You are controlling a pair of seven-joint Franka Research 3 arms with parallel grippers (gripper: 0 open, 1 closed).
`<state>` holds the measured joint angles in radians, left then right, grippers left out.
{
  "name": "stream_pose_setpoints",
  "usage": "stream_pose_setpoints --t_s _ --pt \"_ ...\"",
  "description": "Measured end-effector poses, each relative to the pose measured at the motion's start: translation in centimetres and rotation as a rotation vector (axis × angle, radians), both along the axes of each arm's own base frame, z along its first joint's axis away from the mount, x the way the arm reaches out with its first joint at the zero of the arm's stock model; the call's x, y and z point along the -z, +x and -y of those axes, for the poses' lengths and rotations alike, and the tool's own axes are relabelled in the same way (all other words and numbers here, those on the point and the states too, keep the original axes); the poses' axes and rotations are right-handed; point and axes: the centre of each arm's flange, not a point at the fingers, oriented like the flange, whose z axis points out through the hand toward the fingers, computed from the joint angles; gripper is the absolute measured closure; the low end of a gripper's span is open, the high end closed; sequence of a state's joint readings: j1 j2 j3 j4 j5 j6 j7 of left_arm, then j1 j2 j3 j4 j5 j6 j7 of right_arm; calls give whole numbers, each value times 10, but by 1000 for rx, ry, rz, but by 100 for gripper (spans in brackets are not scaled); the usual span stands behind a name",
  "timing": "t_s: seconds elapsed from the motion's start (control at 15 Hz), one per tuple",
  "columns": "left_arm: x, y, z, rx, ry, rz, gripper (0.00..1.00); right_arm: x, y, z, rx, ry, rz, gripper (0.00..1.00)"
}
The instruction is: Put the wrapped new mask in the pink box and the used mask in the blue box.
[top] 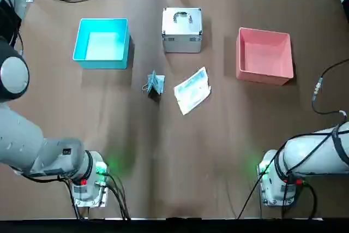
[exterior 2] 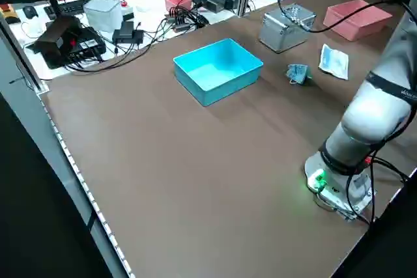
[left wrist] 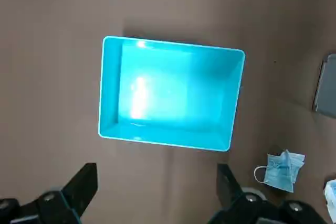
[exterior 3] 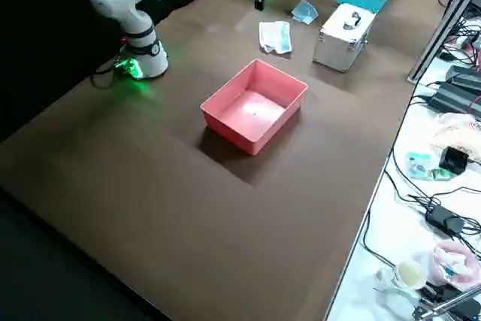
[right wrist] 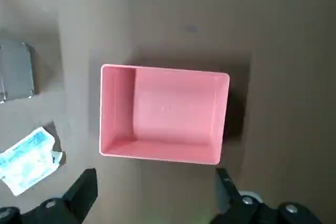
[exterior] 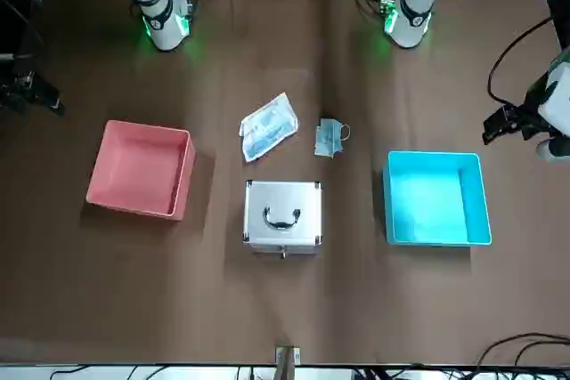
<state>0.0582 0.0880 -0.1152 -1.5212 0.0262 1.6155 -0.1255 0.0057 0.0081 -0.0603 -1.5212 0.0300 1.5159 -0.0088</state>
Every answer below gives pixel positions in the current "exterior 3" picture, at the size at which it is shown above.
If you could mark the crumpled plastic bag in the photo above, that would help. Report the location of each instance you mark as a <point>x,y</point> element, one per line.
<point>454,129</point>

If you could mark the pink plastic box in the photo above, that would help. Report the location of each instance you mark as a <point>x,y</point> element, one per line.
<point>259,110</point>

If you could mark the black power adapter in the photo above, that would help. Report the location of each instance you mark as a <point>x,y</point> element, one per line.
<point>443,219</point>

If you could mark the pink bag with rubbish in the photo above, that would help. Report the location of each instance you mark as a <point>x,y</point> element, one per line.
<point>452,264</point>

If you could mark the aluminium camera post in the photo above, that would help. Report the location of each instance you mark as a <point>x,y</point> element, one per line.
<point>437,31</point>

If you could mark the black power brick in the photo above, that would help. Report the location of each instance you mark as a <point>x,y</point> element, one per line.
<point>451,99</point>
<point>464,76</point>

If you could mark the silver metal rod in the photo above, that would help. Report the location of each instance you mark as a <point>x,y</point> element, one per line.
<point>447,304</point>

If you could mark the small black box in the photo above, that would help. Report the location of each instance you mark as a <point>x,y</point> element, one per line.
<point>452,161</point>

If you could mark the silver aluminium case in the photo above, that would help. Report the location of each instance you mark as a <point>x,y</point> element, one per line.
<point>338,48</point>

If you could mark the light blue mask packet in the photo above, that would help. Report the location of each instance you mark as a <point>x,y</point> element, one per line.
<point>419,165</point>

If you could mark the small green packet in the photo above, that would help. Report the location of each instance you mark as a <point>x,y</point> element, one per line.
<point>440,175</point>

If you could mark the used blue mask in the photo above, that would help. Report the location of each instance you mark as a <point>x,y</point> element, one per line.
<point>305,12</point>

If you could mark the new mask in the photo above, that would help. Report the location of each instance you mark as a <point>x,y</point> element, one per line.
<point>276,37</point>

